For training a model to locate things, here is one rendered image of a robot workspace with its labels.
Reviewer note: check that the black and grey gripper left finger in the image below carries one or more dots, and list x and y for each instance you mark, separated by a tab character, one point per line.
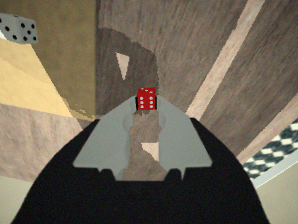
101	145

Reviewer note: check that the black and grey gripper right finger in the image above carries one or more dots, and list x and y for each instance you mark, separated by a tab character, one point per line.
202	158

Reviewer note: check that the red die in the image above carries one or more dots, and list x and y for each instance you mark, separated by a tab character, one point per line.
146	98

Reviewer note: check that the tan flat mat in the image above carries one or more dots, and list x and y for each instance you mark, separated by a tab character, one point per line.
57	74

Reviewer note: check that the grey die with black pips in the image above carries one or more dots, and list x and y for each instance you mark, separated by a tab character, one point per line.
17	29

